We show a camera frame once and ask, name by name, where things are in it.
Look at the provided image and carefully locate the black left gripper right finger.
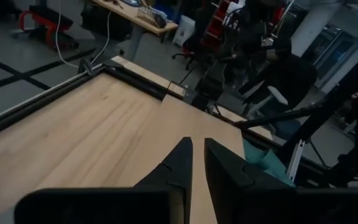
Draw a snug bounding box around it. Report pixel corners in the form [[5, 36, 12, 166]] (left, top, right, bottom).
[[204, 138, 358, 224]]

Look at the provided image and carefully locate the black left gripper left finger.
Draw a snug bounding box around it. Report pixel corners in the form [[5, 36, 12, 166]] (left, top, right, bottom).
[[14, 136, 194, 224]]

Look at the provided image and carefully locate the teal rubber slide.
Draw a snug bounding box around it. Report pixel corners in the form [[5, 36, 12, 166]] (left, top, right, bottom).
[[242, 138, 295, 187]]

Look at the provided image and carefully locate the silver aluminium extrusion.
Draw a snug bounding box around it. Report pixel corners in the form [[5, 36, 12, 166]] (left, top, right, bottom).
[[286, 139, 306, 183]]

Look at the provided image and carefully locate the office chair with white armrest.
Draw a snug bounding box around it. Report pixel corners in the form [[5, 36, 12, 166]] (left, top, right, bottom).
[[239, 52, 318, 121]]

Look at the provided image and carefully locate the black chair with red base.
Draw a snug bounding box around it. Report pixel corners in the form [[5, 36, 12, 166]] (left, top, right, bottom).
[[171, 6, 226, 71]]

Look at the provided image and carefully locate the white waste bin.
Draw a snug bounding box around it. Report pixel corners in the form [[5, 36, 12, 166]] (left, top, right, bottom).
[[172, 14, 196, 47]]

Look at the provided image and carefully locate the red metal shelving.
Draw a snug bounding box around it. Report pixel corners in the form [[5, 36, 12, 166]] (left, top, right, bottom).
[[200, 0, 229, 52]]

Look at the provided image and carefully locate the wooden desk with grey legs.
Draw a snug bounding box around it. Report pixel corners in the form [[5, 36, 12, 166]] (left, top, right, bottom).
[[91, 0, 179, 62]]

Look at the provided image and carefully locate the black office chair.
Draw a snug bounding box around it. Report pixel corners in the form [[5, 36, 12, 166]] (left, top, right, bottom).
[[81, 0, 133, 43]]

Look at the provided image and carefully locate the red and black stool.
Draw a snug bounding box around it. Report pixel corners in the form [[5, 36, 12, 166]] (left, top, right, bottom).
[[11, 4, 80, 50]]

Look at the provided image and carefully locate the black diagonal frame strut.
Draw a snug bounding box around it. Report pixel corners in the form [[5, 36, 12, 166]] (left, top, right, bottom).
[[233, 105, 323, 130]]

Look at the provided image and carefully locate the black rig frame post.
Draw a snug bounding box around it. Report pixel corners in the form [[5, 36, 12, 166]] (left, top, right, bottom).
[[278, 46, 358, 162]]

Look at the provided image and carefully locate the white cable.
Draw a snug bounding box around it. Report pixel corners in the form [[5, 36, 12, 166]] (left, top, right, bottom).
[[90, 11, 112, 65], [54, 0, 81, 68]]

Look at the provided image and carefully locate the wire mesh basket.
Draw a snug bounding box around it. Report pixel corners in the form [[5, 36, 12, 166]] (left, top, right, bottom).
[[137, 5, 168, 29]]

